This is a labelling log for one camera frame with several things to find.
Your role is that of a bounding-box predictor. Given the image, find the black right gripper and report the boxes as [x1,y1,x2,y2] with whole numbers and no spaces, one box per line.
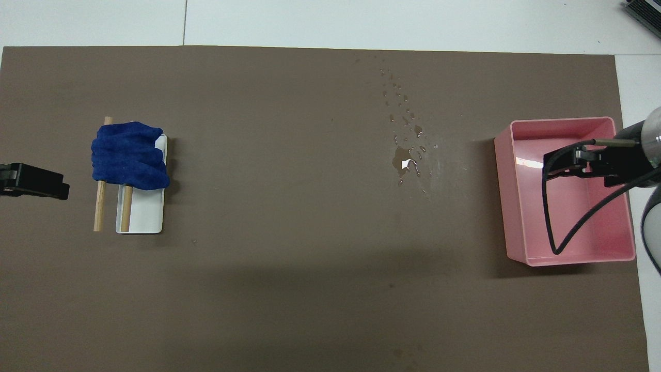
[544,121,653,188]

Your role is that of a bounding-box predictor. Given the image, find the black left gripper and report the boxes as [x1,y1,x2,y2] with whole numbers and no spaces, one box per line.
[0,163,70,200]

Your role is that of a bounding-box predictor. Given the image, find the blue towel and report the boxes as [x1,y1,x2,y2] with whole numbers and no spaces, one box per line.
[91,121,170,191]

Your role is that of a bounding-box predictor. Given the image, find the white towel rack base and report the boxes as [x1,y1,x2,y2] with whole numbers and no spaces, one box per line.
[115,133,168,235]

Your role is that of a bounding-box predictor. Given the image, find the spilled water drops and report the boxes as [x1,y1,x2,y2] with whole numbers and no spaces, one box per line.
[380,67,439,194]

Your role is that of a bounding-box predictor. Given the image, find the pink plastic bin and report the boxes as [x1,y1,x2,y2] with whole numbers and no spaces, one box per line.
[494,117,637,267]

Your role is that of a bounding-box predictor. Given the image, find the wooden rack dowel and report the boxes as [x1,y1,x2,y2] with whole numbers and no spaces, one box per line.
[120,185,134,233]
[93,116,114,232]

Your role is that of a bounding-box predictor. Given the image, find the grey ribbed device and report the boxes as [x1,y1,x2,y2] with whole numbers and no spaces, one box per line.
[621,0,661,40]

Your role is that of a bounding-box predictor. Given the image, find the brown table mat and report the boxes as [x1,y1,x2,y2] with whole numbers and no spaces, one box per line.
[0,45,650,372]

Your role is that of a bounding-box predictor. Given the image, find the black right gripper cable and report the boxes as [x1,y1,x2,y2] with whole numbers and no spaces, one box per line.
[542,138,661,256]

